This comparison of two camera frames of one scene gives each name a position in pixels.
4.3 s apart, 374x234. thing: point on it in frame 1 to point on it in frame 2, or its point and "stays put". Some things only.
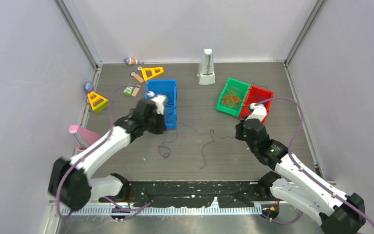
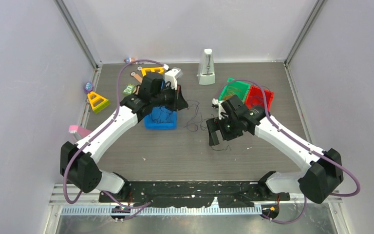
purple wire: x=262 y=86 to x=257 y=100
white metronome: x=206 y=73 stays put
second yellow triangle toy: x=154 y=73 stays put
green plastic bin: x=233 y=97 stays put
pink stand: x=82 y=137 stays put
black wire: x=170 y=102 to x=200 y=124
